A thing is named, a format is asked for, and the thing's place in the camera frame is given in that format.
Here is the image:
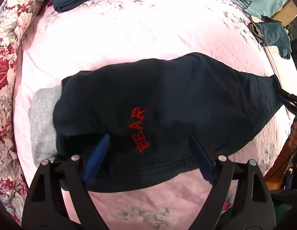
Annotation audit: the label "black pants with grey cuffs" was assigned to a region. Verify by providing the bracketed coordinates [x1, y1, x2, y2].
[28, 53, 281, 193]

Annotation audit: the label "dark teal garment pile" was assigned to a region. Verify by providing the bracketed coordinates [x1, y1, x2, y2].
[248, 15, 292, 60]

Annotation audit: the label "pink floral bed sheet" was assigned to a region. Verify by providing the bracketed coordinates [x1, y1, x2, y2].
[14, 0, 297, 229]

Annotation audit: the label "red rose floral quilt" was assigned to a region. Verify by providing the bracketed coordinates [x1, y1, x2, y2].
[0, 0, 42, 229]

